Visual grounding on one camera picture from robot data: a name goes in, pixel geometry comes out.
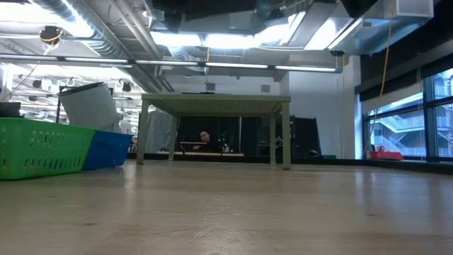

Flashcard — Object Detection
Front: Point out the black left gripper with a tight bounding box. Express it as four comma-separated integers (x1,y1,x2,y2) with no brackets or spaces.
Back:
151,0,258,33

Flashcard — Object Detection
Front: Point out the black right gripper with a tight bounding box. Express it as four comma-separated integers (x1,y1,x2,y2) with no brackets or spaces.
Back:
339,0,380,19

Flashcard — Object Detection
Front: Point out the white desk lamp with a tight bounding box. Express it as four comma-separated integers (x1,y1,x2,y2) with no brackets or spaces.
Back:
57,81,125,134

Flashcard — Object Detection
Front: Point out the long wooden desk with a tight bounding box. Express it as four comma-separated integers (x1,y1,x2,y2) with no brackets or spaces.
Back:
178,140,245,157

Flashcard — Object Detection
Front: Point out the ceiling light strip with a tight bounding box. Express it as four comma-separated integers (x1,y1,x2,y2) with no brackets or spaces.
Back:
0,52,343,74

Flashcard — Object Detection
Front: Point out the green perforated metal shelf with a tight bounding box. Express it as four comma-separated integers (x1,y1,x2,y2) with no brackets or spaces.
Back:
135,93,292,171

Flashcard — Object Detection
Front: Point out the grey cloth cover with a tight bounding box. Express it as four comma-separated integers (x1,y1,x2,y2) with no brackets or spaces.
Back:
147,110,174,153

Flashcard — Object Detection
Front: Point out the large glass window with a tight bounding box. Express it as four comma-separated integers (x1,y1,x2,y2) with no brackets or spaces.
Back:
360,67,453,162

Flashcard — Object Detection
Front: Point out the person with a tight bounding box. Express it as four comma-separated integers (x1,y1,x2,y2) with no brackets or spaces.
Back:
192,130,223,154

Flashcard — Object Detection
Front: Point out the red box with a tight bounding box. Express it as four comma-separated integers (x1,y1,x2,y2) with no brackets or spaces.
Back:
368,149,404,162

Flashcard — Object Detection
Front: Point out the blue plastic basket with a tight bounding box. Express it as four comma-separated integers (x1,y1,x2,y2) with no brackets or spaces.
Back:
81,130,134,172

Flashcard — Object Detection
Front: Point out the black monitor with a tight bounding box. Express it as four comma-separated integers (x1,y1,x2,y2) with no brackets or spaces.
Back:
0,101,22,119

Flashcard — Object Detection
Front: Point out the green plastic basket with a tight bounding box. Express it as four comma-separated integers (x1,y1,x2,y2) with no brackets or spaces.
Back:
0,117,97,181

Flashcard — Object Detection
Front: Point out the silver rectangular air duct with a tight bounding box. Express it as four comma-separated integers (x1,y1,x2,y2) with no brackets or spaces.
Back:
282,0,435,56

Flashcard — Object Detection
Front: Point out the yellow hanging cable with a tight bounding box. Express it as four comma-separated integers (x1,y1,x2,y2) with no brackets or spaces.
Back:
379,21,393,97

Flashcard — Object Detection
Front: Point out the silver spiral air duct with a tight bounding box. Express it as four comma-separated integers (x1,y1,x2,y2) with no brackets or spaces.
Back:
31,0,171,93

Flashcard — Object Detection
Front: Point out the black yellow cable reel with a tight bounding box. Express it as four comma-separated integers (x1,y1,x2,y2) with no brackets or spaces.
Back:
38,25,64,46

